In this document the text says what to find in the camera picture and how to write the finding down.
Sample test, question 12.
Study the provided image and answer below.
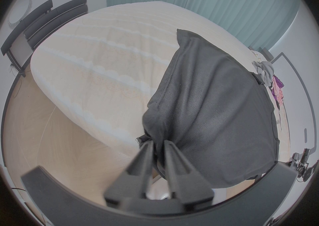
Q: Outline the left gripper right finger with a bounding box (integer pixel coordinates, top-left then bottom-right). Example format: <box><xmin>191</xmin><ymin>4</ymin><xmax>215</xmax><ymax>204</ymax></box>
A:
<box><xmin>163</xmin><ymin>140</ymin><xmax>215</xmax><ymax>207</ymax></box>

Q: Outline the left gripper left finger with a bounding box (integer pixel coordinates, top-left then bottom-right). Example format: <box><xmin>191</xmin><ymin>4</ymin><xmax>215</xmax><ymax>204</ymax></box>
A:
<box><xmin>104</xmin><ymin>140</ymin><xmax>155</xmax><ymax>207</ymax></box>

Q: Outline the black T-shirt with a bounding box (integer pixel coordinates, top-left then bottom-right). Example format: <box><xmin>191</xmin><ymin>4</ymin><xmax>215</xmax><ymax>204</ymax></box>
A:
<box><xmin>136</xmin><ymin>29</ymin><xmax>281</xmax><ymax>188</ymax></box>

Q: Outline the pile of clothes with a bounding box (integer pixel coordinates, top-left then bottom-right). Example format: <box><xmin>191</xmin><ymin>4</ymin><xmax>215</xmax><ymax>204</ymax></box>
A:
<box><xmin>270</xmin><ymin>76</ymin><xmax>285</xmax><ymax>124</ymax></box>

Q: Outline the bed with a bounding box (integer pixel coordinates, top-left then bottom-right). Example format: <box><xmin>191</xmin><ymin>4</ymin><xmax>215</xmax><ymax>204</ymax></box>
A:
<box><xmin>30</xmin><ymin>1</ymin><xmax>315</xmax><ymax>179</ymax></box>

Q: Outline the grey garment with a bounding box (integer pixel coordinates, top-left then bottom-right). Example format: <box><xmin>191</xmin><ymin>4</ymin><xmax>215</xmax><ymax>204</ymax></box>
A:
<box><xmin>252</xmin><ymin>61</ymin><xmax>275</xmax><ymax>87</ymax></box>

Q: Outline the white printed pillow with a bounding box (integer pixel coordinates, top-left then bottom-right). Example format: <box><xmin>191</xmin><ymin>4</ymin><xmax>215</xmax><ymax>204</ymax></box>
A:
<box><xmin>249</xmin><ymin>49</ymin><xmax>265</xmax><ymax>63</ymax></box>

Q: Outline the black white dressing table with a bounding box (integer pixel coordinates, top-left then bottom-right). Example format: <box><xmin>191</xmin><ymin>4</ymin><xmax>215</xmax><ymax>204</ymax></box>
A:
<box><xmin>1</xmin><ymin>0</ymin><xmax>53</xmax><ymax>78</ymax></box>

